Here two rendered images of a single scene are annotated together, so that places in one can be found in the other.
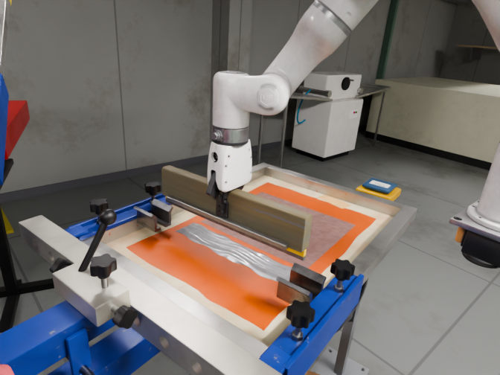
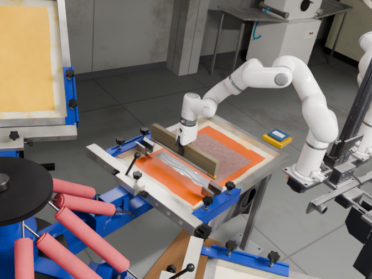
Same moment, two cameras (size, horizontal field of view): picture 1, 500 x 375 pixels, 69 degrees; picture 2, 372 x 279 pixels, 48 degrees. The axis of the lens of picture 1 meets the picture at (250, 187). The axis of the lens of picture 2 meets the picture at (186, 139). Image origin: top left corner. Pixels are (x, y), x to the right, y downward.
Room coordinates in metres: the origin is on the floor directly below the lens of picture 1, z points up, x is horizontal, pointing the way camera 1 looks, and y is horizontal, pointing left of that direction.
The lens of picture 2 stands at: (-0.92, 0.02, 2.19)
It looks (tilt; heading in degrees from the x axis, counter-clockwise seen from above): 32 degrees down; 1
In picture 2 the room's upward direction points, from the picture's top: 10 degrees clockwise
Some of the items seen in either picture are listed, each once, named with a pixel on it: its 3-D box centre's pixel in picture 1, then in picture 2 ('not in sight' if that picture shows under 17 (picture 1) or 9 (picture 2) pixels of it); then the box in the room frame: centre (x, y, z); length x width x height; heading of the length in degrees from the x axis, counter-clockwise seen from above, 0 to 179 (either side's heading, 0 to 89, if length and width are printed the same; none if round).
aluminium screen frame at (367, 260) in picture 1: (267, 226); (202, 158); (0.88, -0.05, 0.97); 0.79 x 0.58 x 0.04; 144
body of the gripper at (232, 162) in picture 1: (229, 160); (186, 130); (0.73, 0.05, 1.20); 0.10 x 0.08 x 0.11; 144
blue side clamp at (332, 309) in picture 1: (317, 322); (216, 206); (0.52, -0.14, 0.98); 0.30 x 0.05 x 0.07; 144
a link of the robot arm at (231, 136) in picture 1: (228, 132); (187, 119); (0.73, 0.05, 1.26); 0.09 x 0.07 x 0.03; 144
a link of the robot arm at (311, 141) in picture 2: not in sight; (322, 129); (0.66, -0.51, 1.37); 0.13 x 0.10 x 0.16; 173
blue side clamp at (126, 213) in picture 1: (129, 221); (131, 148); (0.84, 0.31, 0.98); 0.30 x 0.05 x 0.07; 144
